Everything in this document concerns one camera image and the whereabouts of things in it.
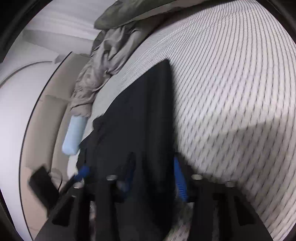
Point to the white textured mattress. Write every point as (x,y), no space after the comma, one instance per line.
(233,72)

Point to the beige upholstered headboard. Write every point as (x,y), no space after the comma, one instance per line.
(44,136)

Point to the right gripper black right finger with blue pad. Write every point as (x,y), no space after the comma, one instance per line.
(237,219)

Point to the black pants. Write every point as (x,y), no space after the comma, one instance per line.
(139,124)

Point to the light blue bolster pillow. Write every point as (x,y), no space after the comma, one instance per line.
(74,135)

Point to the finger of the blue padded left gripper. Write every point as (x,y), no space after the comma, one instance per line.
(82,173)

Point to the light grey crumpled sheet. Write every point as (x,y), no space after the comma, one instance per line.
(107,59)

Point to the dark grey duvet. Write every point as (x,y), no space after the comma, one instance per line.
(123,12)

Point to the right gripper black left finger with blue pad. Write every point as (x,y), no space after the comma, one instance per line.
(88,210)

